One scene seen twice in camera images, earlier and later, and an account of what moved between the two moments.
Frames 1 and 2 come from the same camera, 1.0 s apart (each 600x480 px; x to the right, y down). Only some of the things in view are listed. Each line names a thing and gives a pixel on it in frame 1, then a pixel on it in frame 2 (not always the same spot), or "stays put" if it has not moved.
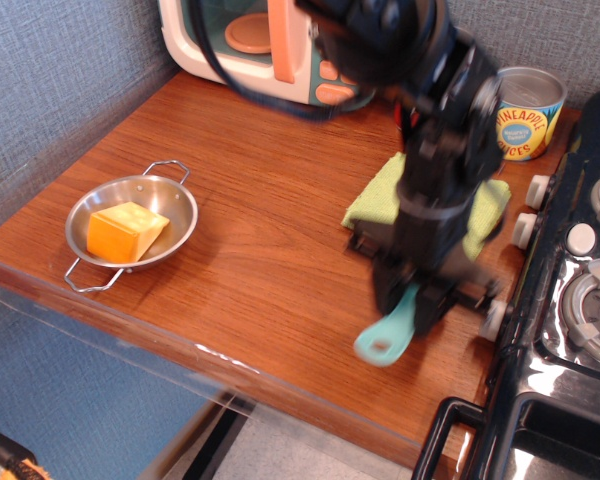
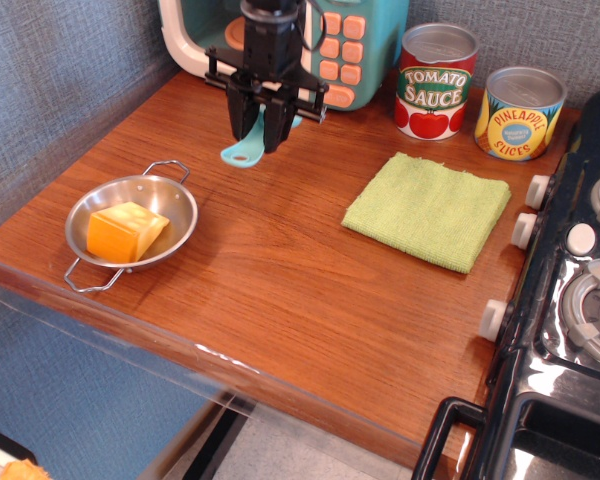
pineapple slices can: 529,102 stays put
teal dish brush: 382,341 → 250,150
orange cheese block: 123,233 stays put
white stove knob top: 536,190 stays put
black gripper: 424,259 → 267,65
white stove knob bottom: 492,322 stays put
